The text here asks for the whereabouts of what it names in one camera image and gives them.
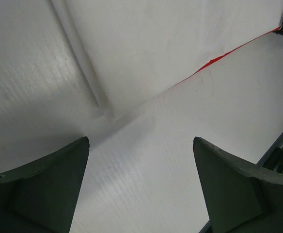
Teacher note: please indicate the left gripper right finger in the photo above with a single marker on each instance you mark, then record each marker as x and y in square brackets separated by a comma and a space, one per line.
[240, 196]

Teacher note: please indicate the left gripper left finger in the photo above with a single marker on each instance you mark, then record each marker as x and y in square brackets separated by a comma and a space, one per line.
[41, 196]

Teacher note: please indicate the white red-print t-shirt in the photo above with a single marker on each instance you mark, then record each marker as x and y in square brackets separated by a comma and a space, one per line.
[132, 50]

